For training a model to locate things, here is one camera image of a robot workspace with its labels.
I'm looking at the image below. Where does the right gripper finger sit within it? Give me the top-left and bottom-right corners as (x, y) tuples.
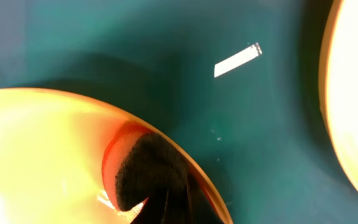
(131, 174), (223, 224)

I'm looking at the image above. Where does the orange sponge with green scourer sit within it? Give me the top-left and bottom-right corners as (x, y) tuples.
(101, 122), (188, 212)

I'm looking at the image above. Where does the teal plastic serving tray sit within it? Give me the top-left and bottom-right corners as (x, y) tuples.
(0, 0), (358, 223)

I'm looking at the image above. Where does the green plate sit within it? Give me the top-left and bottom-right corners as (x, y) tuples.
(318, 0), (358, 191)
(0, 87), (234, 224)

